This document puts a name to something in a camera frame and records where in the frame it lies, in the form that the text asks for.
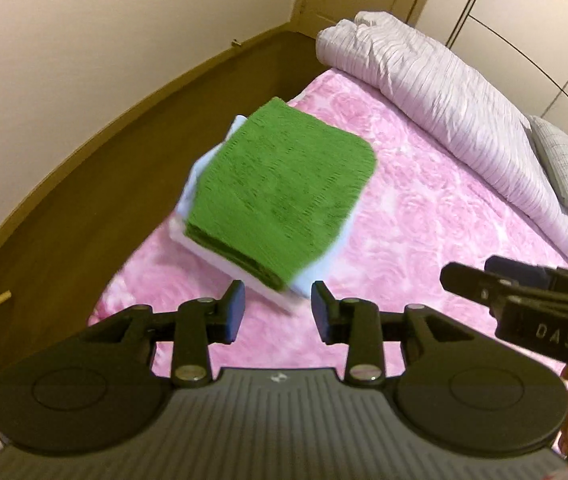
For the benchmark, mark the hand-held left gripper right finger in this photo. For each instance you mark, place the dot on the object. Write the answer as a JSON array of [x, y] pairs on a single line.
[[320, 312]]

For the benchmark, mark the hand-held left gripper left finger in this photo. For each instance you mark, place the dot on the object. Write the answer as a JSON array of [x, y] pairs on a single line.
[[236, 307]]

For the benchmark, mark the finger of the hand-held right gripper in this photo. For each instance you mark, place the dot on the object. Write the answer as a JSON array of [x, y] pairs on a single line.
[[529, 276], [469, 280]]

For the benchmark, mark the green towel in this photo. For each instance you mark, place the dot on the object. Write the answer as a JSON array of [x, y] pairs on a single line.
[[279, 185]]

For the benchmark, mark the pink floral blanket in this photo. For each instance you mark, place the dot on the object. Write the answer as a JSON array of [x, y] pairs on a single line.
[[414, 220]]

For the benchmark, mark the grey checked pillow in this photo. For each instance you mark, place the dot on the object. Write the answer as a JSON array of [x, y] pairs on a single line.
[[564, 165]]

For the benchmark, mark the light blue towel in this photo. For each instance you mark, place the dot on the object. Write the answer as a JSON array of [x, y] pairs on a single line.
[[199, 175]]

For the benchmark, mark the grey striped duvet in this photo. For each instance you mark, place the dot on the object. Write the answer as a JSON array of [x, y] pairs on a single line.
[[439, 90]]

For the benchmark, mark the white wardrobe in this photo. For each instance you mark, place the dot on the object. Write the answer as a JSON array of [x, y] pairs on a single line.
[[524, 35]]

